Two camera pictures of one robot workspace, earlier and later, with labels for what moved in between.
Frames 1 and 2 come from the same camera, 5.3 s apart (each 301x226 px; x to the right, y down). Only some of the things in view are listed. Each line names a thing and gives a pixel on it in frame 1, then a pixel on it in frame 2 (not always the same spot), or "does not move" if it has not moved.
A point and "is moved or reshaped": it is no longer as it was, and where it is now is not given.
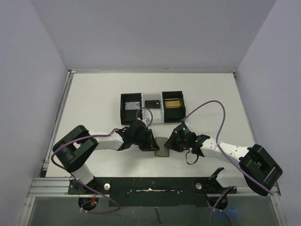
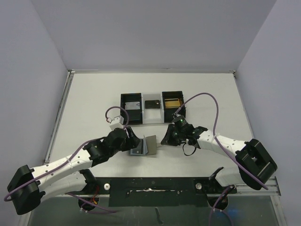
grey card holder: x=163 y=151 is moved or reshaped
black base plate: x=154 y=191 does not move
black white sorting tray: x=156 y=107 does not move
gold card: x=172 y=104 does not move
